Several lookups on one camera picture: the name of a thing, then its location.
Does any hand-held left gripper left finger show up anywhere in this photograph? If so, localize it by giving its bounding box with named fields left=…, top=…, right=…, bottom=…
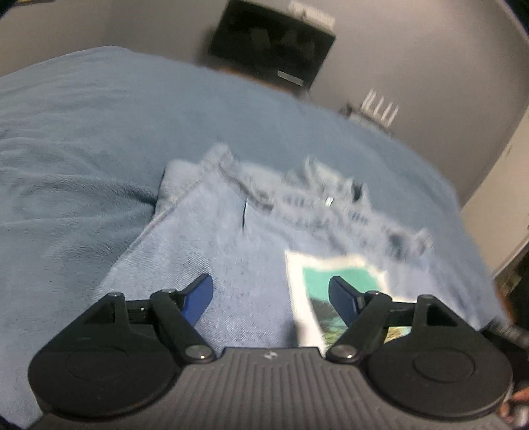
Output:
left=78, top=273, right=216, bottom=365

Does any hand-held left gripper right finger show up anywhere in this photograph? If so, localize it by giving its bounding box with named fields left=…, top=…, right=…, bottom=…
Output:
left=326, top=276, right=464, bottom=365

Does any person's right hand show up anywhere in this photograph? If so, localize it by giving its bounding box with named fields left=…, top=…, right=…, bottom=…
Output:
left=499, top=385, right=529, bottom=418

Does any white door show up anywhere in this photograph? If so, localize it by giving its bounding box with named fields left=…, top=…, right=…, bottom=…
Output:
left=458, top=122, right=529, bottom=282

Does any small white shelf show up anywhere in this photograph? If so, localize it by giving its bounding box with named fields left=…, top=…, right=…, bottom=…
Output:
left=339, top=103, right=397, bottom=138

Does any blue fleece blanket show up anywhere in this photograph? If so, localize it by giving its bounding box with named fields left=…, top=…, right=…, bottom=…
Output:
left=0, top=45, right=511, bottom=429

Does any white wifi router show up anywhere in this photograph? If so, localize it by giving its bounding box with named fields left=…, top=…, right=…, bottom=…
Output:
left=361, top=88, right=400, bottom=127

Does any black flat screen monitor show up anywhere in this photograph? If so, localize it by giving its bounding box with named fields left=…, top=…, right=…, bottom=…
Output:
left=208, top=0, right=337, bottom=90

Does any white wall socket strip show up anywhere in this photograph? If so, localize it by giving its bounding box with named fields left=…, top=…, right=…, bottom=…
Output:
left=287, top=0, right=336, bottom=26

